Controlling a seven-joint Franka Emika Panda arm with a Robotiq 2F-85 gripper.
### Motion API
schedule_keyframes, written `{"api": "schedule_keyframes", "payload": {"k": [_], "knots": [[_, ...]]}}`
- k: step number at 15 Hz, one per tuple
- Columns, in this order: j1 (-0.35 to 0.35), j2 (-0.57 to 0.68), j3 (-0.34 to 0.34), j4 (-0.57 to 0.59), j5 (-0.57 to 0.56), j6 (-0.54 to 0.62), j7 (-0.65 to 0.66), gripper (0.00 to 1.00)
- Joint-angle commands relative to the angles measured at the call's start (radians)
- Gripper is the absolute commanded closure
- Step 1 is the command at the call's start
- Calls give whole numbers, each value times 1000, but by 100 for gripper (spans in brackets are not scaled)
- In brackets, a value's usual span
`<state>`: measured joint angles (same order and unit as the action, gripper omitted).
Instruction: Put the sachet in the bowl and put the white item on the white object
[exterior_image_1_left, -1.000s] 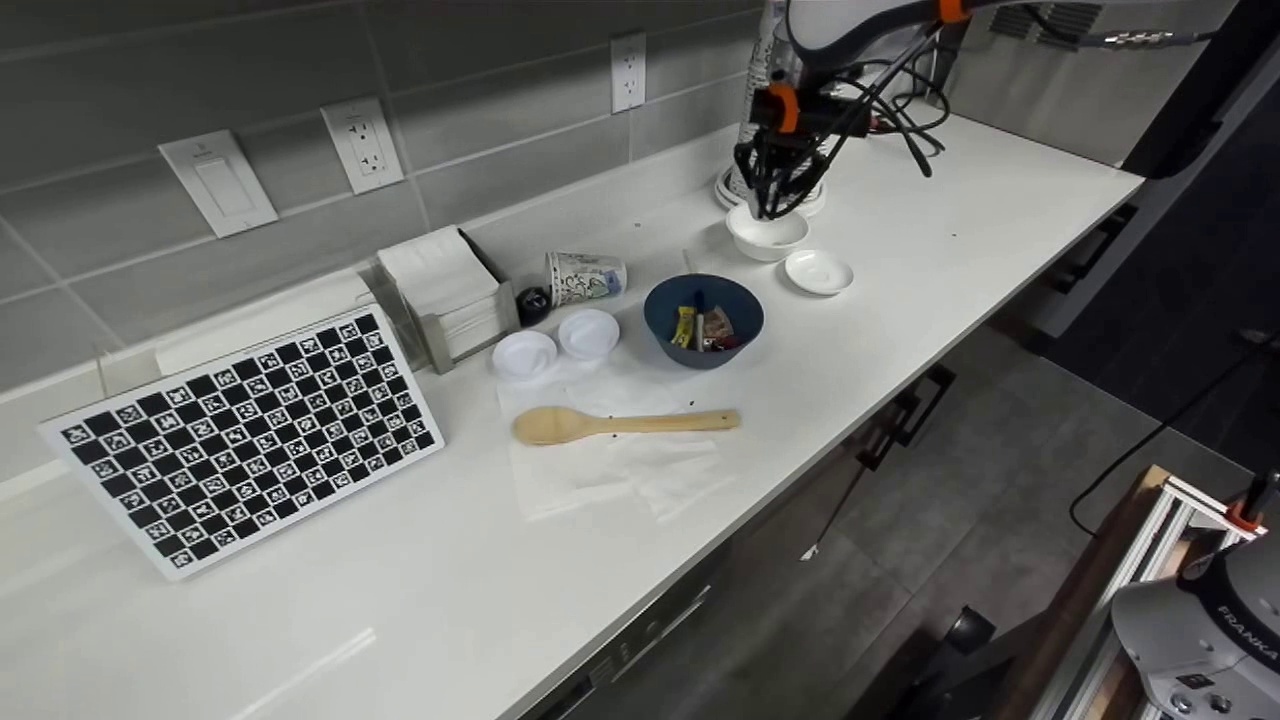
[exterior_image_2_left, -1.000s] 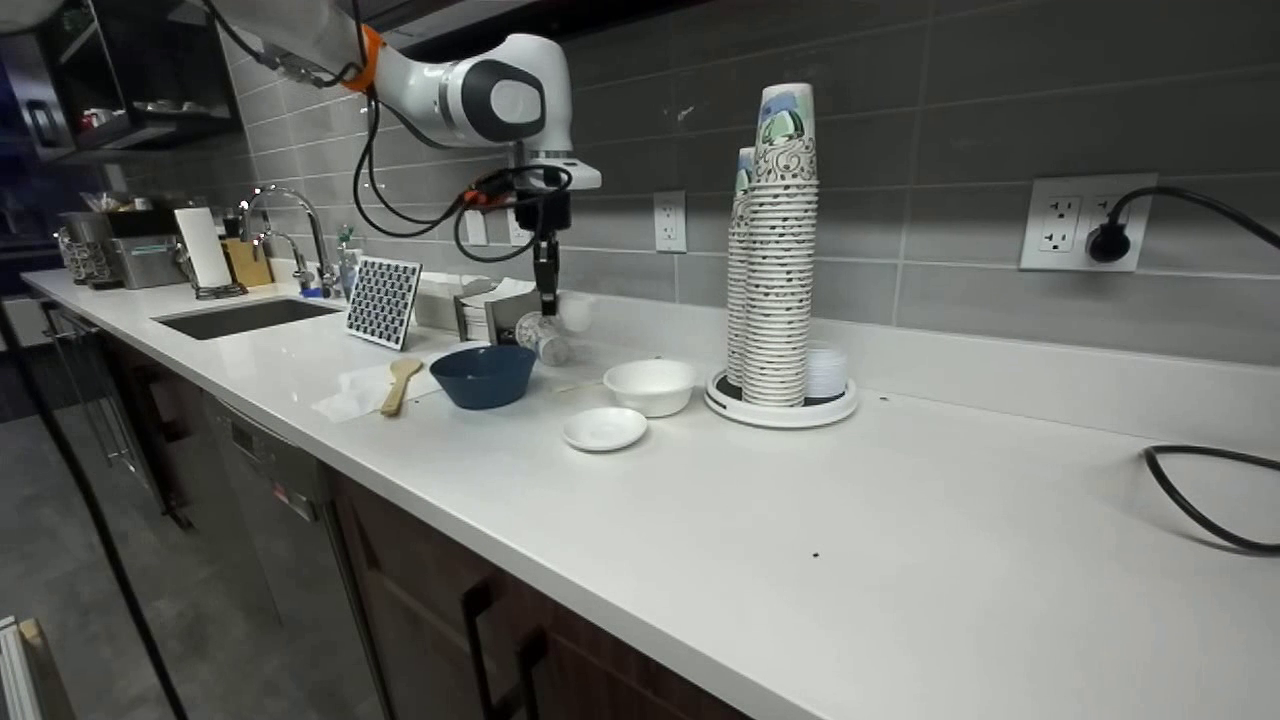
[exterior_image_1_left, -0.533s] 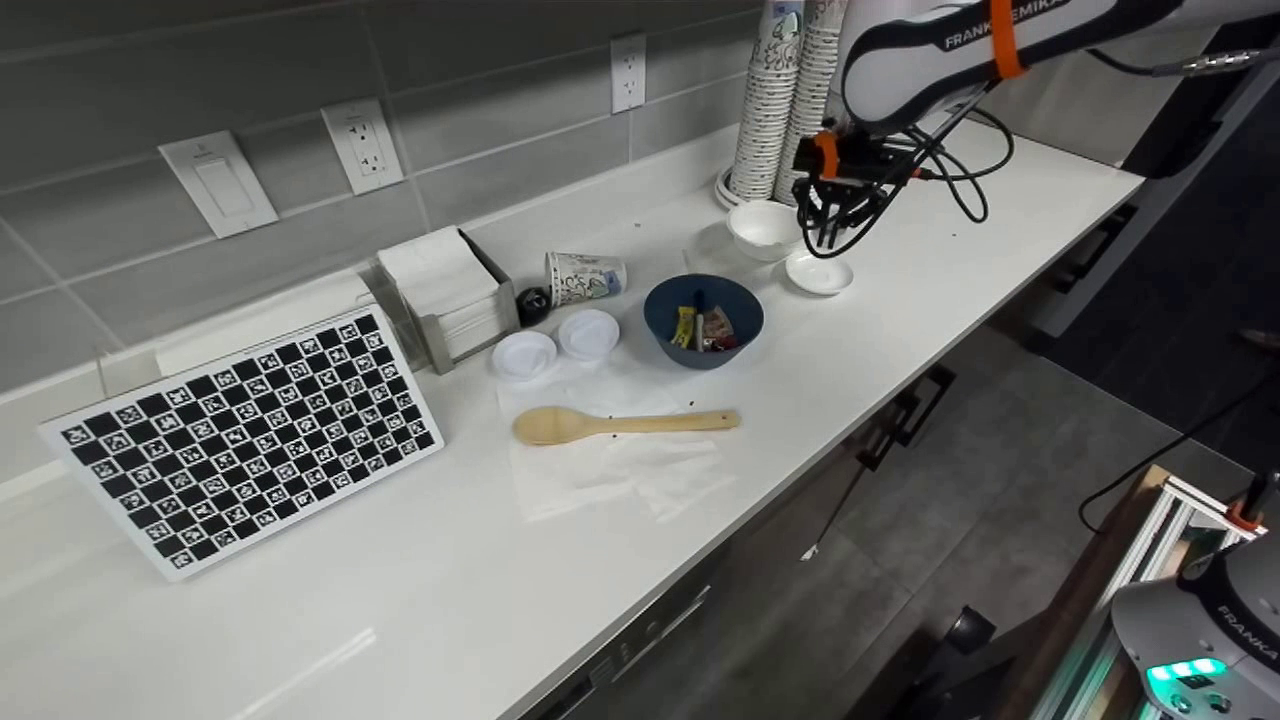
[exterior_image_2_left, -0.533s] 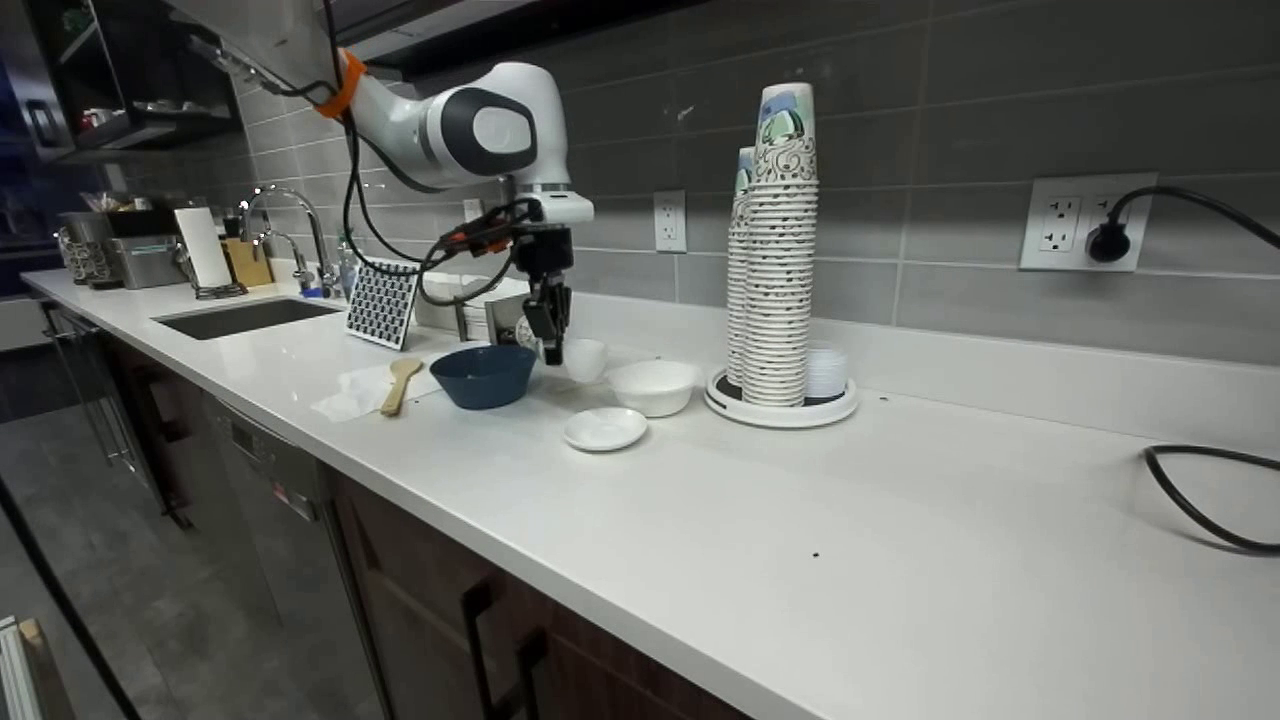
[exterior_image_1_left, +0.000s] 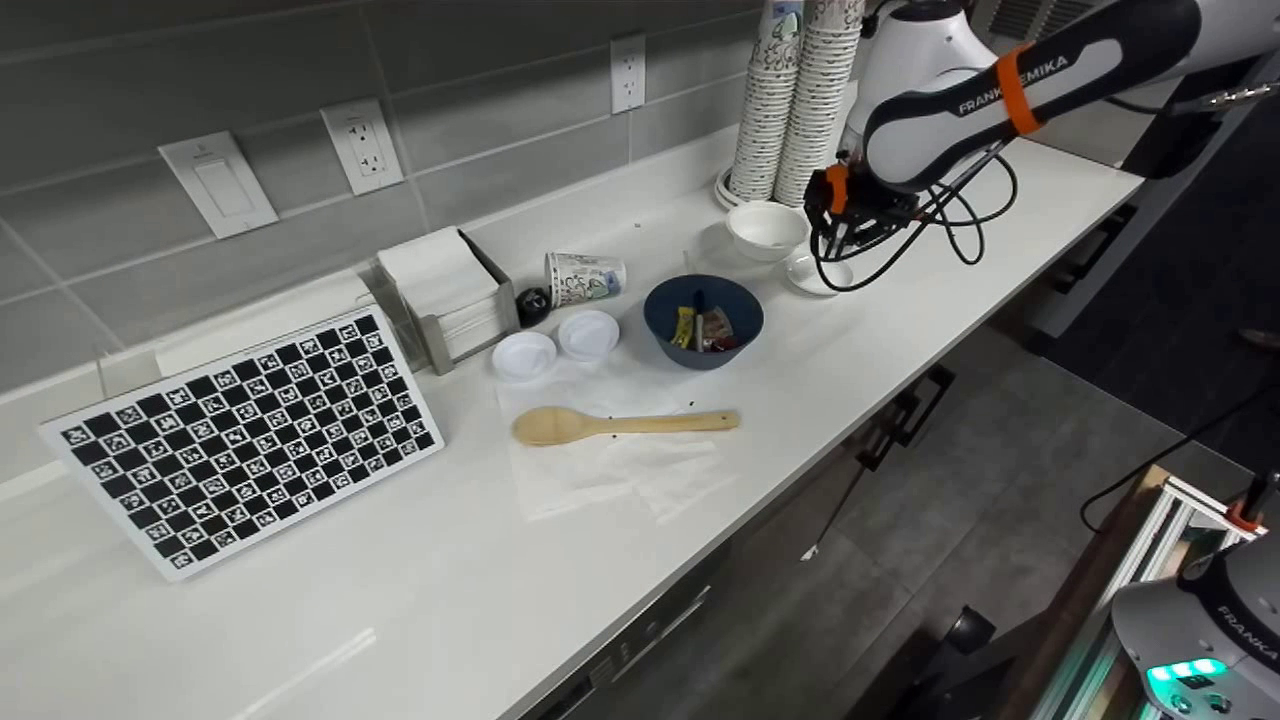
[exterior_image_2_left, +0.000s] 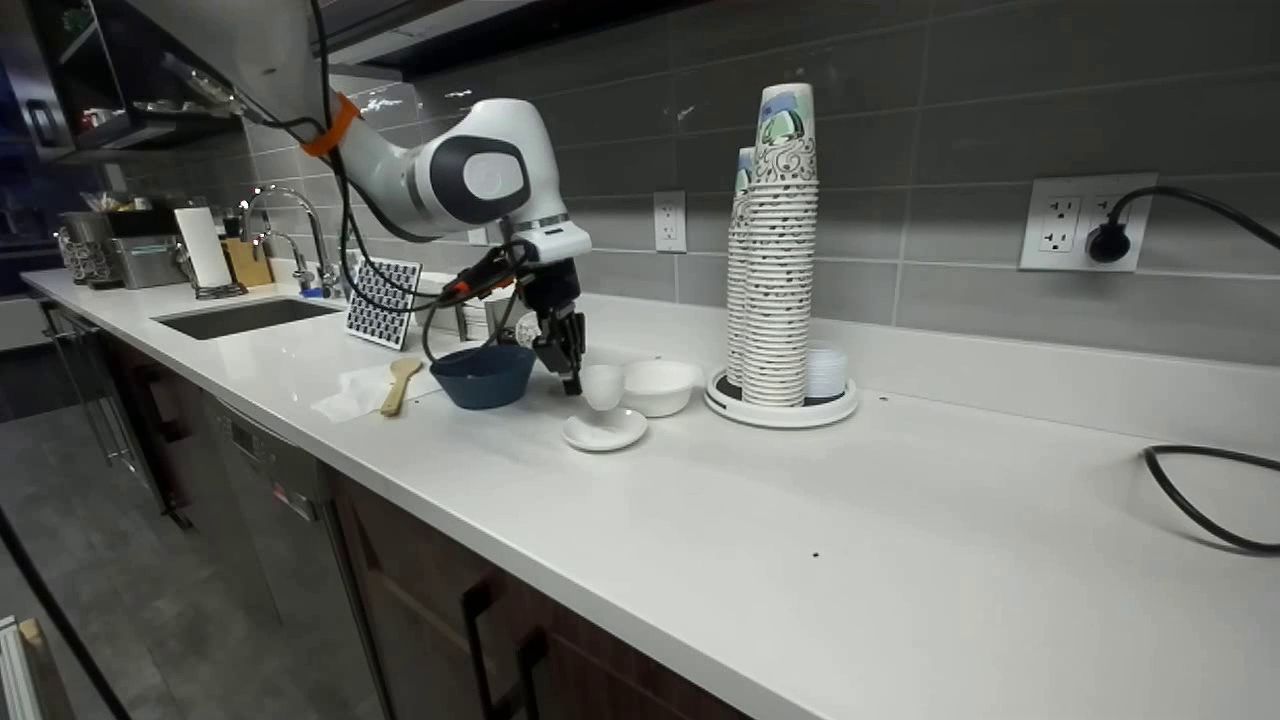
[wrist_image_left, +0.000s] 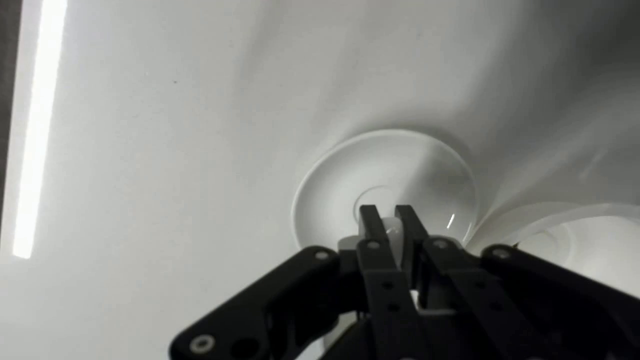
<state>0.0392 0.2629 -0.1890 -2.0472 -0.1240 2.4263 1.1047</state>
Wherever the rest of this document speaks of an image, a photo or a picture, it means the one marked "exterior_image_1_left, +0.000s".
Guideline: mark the red brown sachet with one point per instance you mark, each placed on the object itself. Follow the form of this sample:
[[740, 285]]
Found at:
[[719, 331]]

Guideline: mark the small white floor scrap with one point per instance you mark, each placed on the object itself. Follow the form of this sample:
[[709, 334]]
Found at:
[[810, 548]]

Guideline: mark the white napkin dispenser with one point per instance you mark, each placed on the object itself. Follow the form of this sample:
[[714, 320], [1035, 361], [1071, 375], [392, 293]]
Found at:
[[438, 280]]

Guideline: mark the patterned paper cup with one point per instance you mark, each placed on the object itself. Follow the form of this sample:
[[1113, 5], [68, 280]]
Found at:
[[584, 277]]

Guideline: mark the white paper sheet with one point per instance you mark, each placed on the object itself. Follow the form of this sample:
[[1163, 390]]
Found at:
[[592, 480]]

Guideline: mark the grey device with green light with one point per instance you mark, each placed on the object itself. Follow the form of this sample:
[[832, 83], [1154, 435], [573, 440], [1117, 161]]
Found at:
[[1201, 643]]

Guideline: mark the wooden aluminium frame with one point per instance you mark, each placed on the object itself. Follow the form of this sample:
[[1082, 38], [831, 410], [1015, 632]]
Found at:
[[1105, 585]]

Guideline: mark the round white lid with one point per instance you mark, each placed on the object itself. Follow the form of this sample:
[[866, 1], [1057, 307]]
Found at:
[[588, 334]]

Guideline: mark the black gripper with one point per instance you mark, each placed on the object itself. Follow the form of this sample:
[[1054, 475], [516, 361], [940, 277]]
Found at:
[[855, 199]]

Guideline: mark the yellow green sachet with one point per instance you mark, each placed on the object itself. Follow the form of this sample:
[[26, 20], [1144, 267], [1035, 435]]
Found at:
[[686, 331]]

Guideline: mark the dark blue bowl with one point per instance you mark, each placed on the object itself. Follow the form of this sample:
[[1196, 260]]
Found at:
[[667, 320]]

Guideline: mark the small white bowl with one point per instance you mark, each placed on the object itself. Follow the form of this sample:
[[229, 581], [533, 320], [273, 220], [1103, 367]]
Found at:
[[762, 227]]

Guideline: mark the small black object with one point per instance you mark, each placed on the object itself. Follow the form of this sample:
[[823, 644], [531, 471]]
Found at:
[[533, 307]]

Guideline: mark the white wall outlet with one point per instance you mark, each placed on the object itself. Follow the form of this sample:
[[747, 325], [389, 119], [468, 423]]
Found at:
[[631, 74], [362, 145]]

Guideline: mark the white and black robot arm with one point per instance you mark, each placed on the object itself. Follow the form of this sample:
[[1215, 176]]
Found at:
[[1065, 65]]

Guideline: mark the black white checkerboard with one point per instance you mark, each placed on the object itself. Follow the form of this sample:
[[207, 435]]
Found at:
[[242, 436]]

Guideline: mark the wooden spoon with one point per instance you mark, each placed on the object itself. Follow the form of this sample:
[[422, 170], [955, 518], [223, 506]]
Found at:
[[627, 425]]

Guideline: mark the white blank wall plate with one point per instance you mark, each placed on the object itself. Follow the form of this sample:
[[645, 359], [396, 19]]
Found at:
[[217, 183]]

